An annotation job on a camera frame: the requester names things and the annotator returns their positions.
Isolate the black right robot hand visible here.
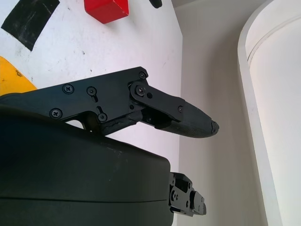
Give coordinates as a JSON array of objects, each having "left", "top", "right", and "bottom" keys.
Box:
[{"left": 0, "top": 66, "right": 220, "bottom": 226}]

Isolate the red block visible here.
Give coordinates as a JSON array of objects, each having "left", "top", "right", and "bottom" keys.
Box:
[{"left": 84, "top": 0, "right": 130, "bottom": 24}]

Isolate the yellow block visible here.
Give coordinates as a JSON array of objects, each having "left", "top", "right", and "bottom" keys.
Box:
[{"left": 0, "top": 56, "right": 38, "bottom": 96}]

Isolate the black tape strip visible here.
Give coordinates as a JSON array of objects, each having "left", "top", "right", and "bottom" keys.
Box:
[{"left": 0, "top": 0, "right": 61, "bottom": 51}]

